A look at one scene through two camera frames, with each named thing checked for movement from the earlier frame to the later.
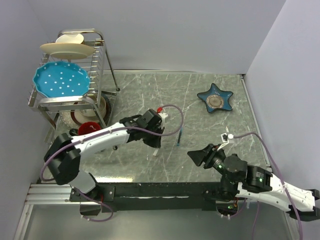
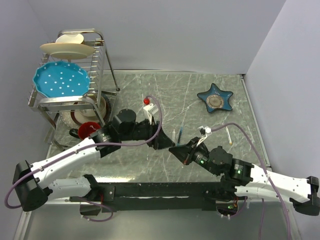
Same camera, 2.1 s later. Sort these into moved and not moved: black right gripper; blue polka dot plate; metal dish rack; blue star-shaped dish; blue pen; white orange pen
Moved: black right gripper; white orange pen
Not moved: blue polka dot plate; metal dish rack; blue star-shaped dish; blue pen
